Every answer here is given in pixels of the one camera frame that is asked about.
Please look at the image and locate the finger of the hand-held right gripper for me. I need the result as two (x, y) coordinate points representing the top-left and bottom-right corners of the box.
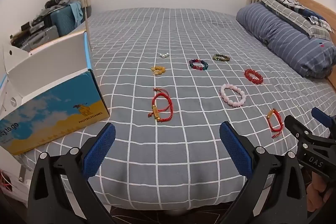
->
(285, 115), (323, 145)
(311, 107), (336, 133)

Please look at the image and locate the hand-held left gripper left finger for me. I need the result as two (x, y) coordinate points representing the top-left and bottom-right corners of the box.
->
(28, 123), (116, 224)

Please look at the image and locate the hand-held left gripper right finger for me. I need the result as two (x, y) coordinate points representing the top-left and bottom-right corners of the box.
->
(219, 121), (309, 224)

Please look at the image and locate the small red cord bracelet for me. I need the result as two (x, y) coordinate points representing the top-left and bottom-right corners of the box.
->
(266, 108), (284, 138)

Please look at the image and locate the pink bead bracelet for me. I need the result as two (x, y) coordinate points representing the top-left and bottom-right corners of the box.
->
(220, 84), (247, 107)

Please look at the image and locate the blue yellow printed cardboard box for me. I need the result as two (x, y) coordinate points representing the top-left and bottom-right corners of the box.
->
(0, 30), (110, 156)

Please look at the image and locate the large red cord bracelet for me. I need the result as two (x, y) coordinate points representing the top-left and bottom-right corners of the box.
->
(148, 88), (174, 122)

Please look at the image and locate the red bead bracelet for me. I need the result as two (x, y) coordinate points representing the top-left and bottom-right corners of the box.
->
(244, 69), (264, 84)

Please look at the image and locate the multicolour bead bracelet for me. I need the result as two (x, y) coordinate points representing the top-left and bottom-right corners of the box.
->
(189, 59), (209, 72)

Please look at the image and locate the yellow bead bracelet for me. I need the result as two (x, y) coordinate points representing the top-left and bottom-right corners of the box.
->
(150, 65), (166, 76)

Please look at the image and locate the person's right hand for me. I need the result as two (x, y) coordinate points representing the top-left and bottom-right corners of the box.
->
(306, 174), (332, 214)

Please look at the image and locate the blue striped pillow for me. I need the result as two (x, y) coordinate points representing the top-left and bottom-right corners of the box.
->
(236, 2), (336, 79)

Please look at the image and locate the wooden headboard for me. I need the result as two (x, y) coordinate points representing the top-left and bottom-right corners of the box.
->
(280, 0), (336, 94)

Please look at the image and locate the plaid pillow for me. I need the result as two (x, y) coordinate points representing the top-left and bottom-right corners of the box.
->
(255, 0), (332, 38)

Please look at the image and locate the blue white patterned pillow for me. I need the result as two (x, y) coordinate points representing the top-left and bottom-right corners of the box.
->
(256, 0), (330, 29)

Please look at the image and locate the grey suitcase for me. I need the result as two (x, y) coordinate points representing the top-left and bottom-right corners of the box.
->
(10, 25), (59, 52)

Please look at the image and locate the grey checked bed sheet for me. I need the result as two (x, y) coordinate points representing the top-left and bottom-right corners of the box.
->
(20, 7), (336, 211)

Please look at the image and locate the teal suitcase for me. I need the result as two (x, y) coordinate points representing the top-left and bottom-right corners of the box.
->
(49, 5), (80, 37)

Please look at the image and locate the teal cloth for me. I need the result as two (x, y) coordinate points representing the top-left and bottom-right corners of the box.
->
(69, 2), (84, 26)

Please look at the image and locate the black bag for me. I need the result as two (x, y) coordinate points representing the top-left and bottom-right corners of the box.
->
(45, 0), (71, 9)

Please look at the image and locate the red cable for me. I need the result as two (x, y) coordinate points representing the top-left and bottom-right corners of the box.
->
(0, 170), (14, 194)

